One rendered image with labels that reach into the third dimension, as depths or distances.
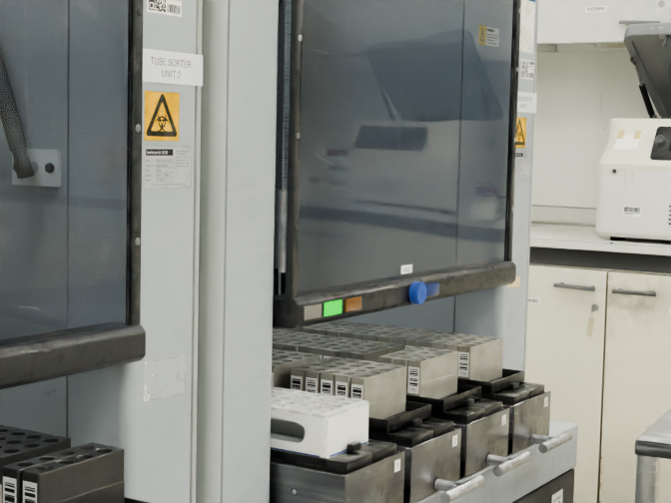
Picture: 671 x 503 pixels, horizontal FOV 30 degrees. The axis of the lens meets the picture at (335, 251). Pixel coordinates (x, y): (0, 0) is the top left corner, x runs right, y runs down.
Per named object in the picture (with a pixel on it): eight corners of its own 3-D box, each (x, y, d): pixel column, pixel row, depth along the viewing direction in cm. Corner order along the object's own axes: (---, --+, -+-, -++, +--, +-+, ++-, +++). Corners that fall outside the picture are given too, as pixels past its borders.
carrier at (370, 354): (389, 382, 184) (390, 342, 183) (402, 384, 183) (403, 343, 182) (348, 395, 174) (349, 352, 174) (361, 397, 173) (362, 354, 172)
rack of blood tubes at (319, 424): (125, 432, 157) (125, 383, 156) (175, 418, 165) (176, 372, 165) (326, 469, 141) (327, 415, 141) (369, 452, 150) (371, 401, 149)
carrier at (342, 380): (378, 406, 168) (379, 361, 167) (391, 408, 166) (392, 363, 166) (333, 421, 158) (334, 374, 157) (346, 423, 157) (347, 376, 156)
